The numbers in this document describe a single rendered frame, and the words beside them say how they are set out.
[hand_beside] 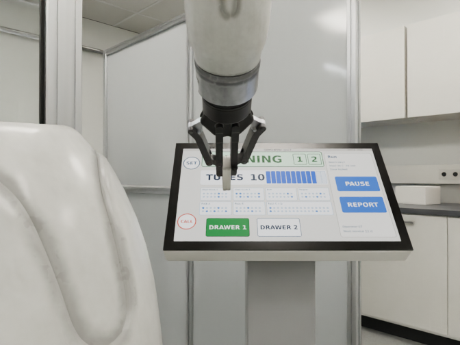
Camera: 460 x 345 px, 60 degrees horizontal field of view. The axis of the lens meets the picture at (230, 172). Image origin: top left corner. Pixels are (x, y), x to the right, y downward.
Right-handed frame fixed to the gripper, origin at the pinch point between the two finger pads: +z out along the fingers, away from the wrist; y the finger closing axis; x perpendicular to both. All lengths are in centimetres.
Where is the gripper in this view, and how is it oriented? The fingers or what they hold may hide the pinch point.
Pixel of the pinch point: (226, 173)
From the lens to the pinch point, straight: 74.6
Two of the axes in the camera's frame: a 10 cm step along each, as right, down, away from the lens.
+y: -10.0, 0.5, -0.5
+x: 0.7, 7.9, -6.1
